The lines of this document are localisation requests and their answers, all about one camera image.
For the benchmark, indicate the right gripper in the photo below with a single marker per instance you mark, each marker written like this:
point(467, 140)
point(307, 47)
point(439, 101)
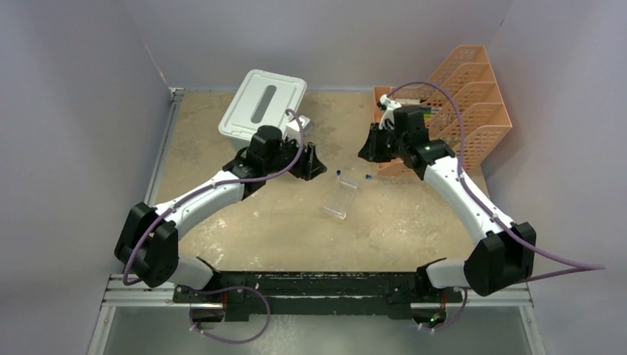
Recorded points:
point(370, 150)

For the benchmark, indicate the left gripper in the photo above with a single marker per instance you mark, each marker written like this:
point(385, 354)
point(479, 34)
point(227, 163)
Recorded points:
point(308, 166)

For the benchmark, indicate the teal plastic bin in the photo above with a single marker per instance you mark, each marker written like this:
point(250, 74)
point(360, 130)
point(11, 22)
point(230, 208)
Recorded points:
point(239, 143)

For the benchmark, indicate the white plastic bin lid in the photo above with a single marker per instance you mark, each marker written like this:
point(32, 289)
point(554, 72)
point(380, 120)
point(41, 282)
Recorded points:
point(261, 99)

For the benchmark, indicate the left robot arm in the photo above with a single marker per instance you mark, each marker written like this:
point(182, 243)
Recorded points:
point(148, 244)

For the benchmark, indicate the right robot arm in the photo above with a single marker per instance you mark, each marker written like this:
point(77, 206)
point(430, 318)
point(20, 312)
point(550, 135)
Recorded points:
point(502, 254)

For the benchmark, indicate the clear acrylic tube rack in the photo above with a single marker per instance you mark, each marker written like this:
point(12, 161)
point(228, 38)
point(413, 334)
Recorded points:
point(342, 197)

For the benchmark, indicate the markers in organizer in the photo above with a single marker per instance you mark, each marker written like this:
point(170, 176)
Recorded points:
point(431, 112)

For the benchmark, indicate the orange plastic file organizer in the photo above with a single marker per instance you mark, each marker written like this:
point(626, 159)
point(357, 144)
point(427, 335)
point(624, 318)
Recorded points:
point(475, 119)

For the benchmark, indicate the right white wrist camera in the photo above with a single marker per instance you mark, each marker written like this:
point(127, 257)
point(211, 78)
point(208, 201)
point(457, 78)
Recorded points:
point(387, 106)

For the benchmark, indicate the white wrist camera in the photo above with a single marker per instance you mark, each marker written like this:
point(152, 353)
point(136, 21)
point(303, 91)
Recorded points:
point(387, 106)
point(297, 129)

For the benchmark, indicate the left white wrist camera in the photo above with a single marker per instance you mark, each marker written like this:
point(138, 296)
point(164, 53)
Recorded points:
point(297, 129)

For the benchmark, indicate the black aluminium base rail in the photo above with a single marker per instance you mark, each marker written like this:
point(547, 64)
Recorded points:
point(398, 295)

